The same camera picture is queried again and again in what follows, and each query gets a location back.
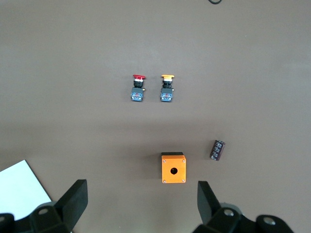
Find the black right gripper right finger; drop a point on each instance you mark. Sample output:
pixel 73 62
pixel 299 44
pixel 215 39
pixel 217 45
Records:
pixel 206 201

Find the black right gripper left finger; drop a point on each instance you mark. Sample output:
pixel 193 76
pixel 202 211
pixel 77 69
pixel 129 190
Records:
pixel 75 199

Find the small black contact block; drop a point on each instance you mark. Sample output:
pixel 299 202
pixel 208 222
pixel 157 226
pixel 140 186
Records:
pixel 217 150

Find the orange button enclosure box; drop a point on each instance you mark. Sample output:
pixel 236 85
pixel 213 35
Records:
pixel 167 170

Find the white drawer cabinet grey frame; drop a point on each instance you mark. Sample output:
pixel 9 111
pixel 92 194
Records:
pixel 19 189

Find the yellow push button switch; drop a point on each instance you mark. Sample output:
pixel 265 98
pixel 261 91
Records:
pixel 167 94

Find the red push button switch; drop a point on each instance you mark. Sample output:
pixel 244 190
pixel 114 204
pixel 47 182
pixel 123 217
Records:
pixel 136 93

